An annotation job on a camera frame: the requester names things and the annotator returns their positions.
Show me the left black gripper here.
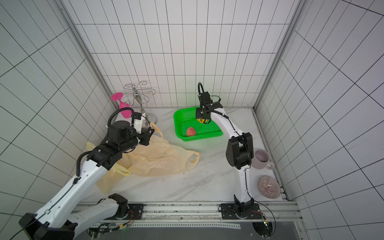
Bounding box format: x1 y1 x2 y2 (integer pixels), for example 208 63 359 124
120 128 156 152

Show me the plain beige plastic bag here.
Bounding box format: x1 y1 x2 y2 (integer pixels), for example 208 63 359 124
112 123 201 177

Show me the pink peach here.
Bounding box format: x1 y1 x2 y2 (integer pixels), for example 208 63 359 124
186 127 197 137

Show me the yellow printed plastic bag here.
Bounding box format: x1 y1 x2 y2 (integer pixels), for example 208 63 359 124
96 153 132 194

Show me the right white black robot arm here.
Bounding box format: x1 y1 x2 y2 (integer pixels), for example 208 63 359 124
196 84 255 219

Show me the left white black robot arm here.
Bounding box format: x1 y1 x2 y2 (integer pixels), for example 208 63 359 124
19 121 155 240

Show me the green plastic basket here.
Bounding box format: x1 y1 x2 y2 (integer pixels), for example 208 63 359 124
174 107 223 142

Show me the pink plastic wine glass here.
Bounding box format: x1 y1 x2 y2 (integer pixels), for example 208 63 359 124
111 93 132 119

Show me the silver metal glass rack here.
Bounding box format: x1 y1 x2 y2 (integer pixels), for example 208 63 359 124
124 81 158 124

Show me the purple mug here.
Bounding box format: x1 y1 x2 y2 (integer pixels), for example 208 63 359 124
251 149 276 170

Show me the aluminium mounting rail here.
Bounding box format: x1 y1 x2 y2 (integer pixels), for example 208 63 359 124
83 202 304 231

